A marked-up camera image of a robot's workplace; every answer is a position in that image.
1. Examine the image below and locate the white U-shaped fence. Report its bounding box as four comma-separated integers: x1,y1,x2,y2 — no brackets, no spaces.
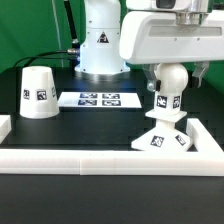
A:
0,118,224,176

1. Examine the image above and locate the grey thin cable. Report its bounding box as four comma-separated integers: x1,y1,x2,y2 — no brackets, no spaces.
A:
51,0,65,69

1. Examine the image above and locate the white lamp bulb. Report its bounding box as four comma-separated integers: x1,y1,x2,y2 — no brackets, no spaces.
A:
154,63,188,115

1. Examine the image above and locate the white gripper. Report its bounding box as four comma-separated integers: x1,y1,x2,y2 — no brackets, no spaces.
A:
119,0,224,92

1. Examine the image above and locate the white lamp shade cone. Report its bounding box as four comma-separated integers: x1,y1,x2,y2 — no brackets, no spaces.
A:
20,66,59,119

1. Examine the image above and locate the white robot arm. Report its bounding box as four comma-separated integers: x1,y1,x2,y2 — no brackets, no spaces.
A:
77,0,224,91

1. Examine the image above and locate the white lamp base block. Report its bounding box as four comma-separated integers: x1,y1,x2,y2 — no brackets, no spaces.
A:
131,110,193,152

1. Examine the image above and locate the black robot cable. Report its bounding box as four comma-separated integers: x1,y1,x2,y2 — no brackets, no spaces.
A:
13,0,81,68

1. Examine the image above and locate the white marker sheet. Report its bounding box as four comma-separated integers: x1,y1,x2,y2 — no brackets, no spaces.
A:
58,92,141,108

